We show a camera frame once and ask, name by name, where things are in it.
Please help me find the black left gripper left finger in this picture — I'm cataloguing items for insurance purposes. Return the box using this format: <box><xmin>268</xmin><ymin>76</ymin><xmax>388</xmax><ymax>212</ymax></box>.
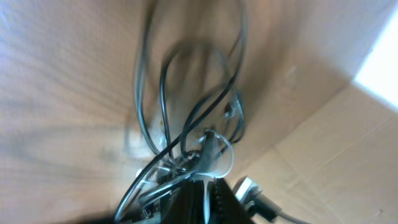
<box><xmin>160</xmin><ymin>181</ymin><xmax>204</xmax><ymax>224</ymax></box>

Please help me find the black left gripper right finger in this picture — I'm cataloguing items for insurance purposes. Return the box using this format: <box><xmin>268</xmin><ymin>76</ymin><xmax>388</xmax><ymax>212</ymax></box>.
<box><xmin>210</xmin><ymin>179</ymin><xmax>254</xmax><ymax>224</ymax></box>

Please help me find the white cable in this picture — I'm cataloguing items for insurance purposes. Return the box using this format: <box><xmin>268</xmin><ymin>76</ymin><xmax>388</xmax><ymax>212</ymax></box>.
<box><xmin>133</xmin><ymin>129</ymin><xmax>236</xmax><ymax>224</ymax></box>

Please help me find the cardboard box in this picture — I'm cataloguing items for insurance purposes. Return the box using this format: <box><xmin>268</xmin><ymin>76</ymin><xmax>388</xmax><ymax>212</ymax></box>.
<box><xmin>226</xmin><ymin>83</ymin><xmax>398</xmax><ymax>224</ymax></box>

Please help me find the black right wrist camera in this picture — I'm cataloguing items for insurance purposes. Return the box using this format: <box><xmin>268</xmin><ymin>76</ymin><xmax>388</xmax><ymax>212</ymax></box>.
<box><xmin>233</xmin><ymin>176</ymin><xmax>282</xmax><ymax>223</ymax></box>

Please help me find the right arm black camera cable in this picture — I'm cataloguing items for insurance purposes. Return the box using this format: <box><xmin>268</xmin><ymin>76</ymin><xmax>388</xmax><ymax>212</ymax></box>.
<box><xmin>275</xmin><ymin>210</ymin><xmax>312</xmax><ymax>224</ymax></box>

